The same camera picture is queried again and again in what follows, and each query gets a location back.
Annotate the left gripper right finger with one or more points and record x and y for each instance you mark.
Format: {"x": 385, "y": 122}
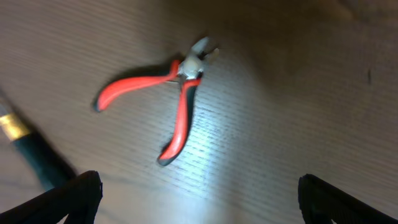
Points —
{"x": 322, "y": 203}

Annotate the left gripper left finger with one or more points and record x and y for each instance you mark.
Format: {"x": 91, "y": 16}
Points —
{"x": 76, "y": 202}

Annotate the red handled cutting pliers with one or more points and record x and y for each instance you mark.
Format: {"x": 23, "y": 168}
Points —
{"x": 187, "y": 73}

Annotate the black yellow screwdriver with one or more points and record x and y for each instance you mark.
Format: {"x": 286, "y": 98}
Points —
{"x": 51, "y": 169}

